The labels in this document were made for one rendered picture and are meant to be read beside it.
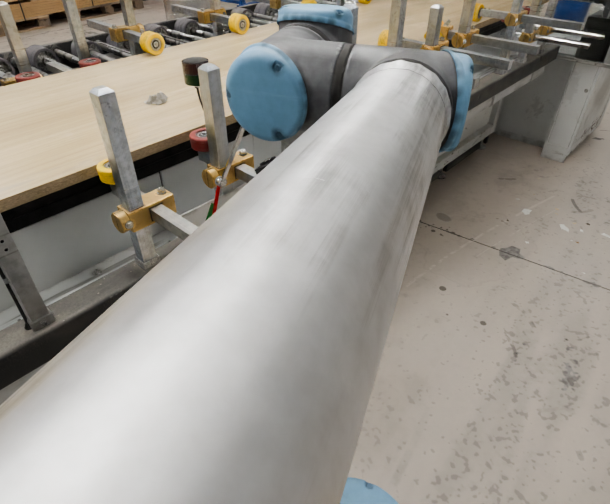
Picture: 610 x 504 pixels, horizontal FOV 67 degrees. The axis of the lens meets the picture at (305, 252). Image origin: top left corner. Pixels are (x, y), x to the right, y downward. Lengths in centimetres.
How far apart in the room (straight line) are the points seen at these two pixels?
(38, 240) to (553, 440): 164
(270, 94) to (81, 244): 94
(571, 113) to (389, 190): 323
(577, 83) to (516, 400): 211
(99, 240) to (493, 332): 151
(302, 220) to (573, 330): 208
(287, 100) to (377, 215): 29
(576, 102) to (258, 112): 301
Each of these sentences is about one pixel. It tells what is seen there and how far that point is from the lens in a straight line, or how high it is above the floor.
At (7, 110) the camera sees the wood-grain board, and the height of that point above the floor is 90.
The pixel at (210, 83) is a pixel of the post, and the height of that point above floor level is 108.
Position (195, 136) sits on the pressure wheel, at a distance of 127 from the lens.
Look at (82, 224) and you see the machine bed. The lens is 130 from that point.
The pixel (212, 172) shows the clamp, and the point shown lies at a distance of 117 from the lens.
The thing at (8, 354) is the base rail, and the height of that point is 70.
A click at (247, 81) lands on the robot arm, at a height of 127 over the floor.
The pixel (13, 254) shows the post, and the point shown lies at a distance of 101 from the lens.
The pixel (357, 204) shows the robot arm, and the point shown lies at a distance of 17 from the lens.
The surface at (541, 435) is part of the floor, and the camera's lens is 181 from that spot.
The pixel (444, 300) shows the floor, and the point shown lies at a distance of 212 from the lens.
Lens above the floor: 141
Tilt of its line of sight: 38 degrees down
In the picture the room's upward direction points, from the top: straight up
